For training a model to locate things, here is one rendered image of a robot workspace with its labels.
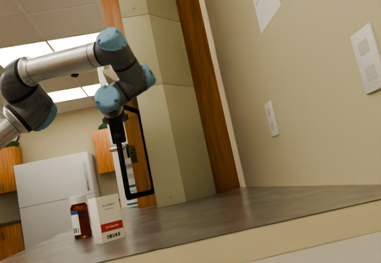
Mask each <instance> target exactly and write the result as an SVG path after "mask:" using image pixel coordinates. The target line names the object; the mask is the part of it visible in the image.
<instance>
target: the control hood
mask: <svg viewBox="0 0 381 263"><path fill-rule="evenodd" d="M102 73H103V75H104V77H105V79H106V81H107V83H108V85H110V84H112V83H113V82H114V81H116V80H118V79H119V78H118V76H117V75H116V73H115V71H114V70H113V69H106V70H103V71H102ZM129 104H130V103H129ZM131 105H132V106H137V105H138V101H137V97H135V98H134V99H133V100H131Z"/></svg>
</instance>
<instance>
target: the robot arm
mask: <svg viewBox="0 0 381 263"><path fill-rule="evenodd" d="M107 65H111V67H112V69H113V70H114V71H115V73H116V75H117V76H118V78H119V79H118V80H116V81H114V82H113V83H112V84H110V85H103V86H101V87H99V88H98V89H97V90H96V92H95V96H94V101H95V105H96V107H97V109H99V110H100V111H101V113H102V114H103V116H104V118H103V119H102V120H103V124H107V125H109V129H110V132H111V137H112V143H113V144H117V143H123V142H126V135H125V130H124V124H123V122H125V121H127V120H128V119H129V117H128V114H125V112H124V107H123V106H124V105H125V104H127V103H128V102H130V101H131V100H133V99H134V98H135V97H137V96H138V95H140V94H141V93H143V92H144V91H147V90H148V89H149V88H150V87H151V86H152V85H154V84H155V82H156V79H155V76H154V74H153V72H152V71H151V69H150V68H149V67H148V66H147V65H146V64H145V63H142V64H139V62H138V60H137V59H136V57H135V55H134V54H133V52H132V50H131V48H130V46H129V44H128V42H127V40H126V38H125V37H124V36H123V34H122V33H121V31H120V30H119V29H118V28H116V27H111V28H107V29H106V30H104V31H101V32H100V33H99V34H98V35H97V37H96V41H93V42H90V43H87V44H82V45H78V46H74V47H71V48H67V49H63V50H59V51H56V52H52V53H48V54H44V55H41V56H37V57H33V58H31V57H29V56H24V57H20V58H17V59H15V60H13V61H11V62H10V63H8V64H7V65H6V66H5V68H4V69H3V71H2V72H1V75H0V92H1V94H2V96H3V97H4V98H5V99H6V101H7V102H8V104H7V105H5V106H4V107H3V114H2V115H0V150H1V149H3V148H4V147H5V146H6V145H7V144H9V143H10V142H11V141H12V140H13V139H15V138H16V137H17V136H18V135H19V134H21V133H29V132H30V131H32V130H33V131H35V132H39V131H41V130H44V129H45V128H47V127H48V126H49V125H50V124H51V123H52V122H53V120H54V119H55V117H56V115H57V106H56V104H55V103H54V101H53V99H52V98H51V97H50V96H49V95H48V94H47V92H46V91H45V90H44V89H43V87H42V86H41V84H40V83H39V81H43V80H47V79H52V78H56V77H61V76H64V75H69V74H73V73H78V72H81V71H85V70H89V69H94V68H97V67H102V66H107Z"/></svg>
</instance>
